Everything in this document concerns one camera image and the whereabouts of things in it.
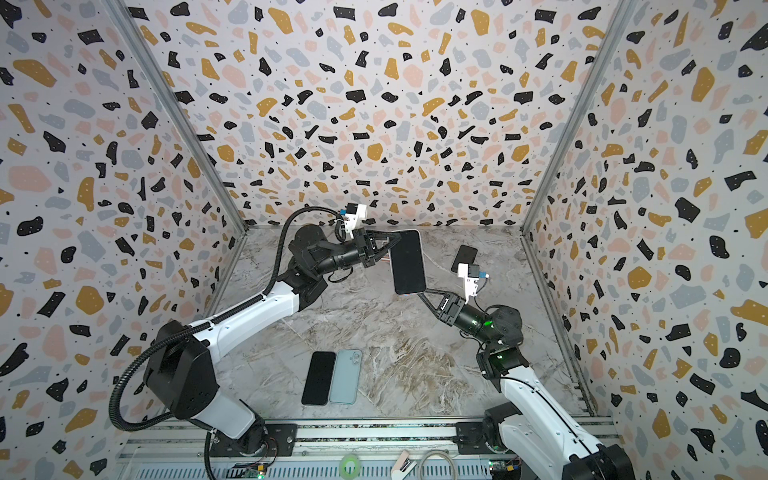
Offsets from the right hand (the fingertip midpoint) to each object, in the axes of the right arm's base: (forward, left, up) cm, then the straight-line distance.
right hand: (416, 294), depth 64 cm
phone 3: (+37, -20, -32) cm, 53 cm away
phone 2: (-9, +27, -33) cm, 44 cm away
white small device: (-28, +3, -29) cm, 41 cm away
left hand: (+9, +3, +8) cm, 13 cm away
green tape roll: (-29, +15, -31) cm, 45 cm away
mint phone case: (-8, +19, -31) cm, 37 cm away
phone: (+6, +2, +2) cm, 7 cm away
